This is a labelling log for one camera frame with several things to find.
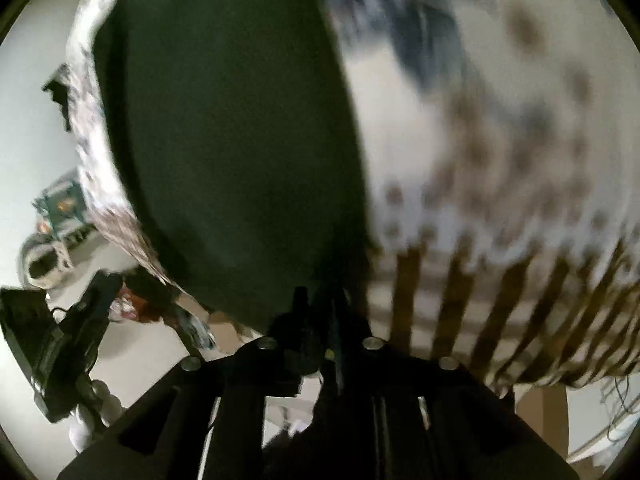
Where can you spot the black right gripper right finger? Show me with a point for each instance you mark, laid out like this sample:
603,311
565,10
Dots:
399,417

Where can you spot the round white floor object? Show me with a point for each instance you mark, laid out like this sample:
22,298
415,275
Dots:
43,263

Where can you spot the brown cardboard box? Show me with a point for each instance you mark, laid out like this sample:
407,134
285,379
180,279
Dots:
545,410

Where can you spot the green metal rack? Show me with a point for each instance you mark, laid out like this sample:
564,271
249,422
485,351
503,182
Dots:
61,210

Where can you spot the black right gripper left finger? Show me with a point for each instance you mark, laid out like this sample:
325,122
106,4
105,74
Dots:
205,420

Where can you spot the black white striped garment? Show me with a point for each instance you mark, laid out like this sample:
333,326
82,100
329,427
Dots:
231,131

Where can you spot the white floral bed sheet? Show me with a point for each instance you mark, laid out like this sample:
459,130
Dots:
499,150

